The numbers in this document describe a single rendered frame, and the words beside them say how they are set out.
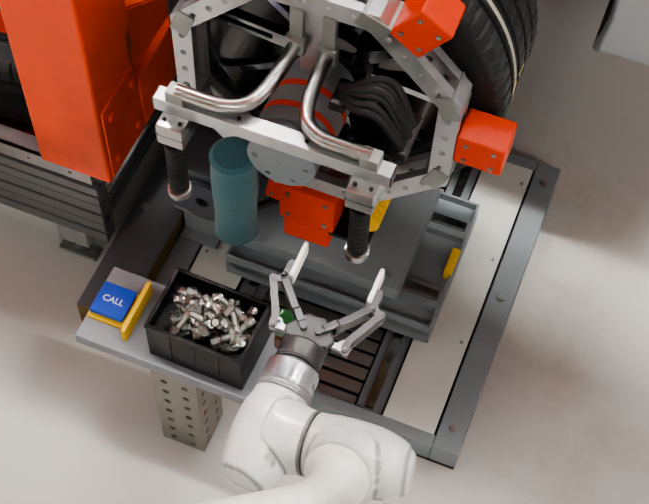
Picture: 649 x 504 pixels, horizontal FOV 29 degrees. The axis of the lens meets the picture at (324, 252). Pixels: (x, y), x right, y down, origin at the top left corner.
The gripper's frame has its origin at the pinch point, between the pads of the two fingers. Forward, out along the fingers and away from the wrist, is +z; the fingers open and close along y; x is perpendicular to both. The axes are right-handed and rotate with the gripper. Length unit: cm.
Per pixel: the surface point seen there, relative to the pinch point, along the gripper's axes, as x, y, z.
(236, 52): -9, -38, 42
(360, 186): 11.9, -0.4, 8.1
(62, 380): -83, -64, -6
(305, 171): 2.4, -12.2, 13.8
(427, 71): 19.8, 3.3, 28.6
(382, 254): -61, -4, 41
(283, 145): 14.0, -14.4, 9.5
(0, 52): -32, -95, 41
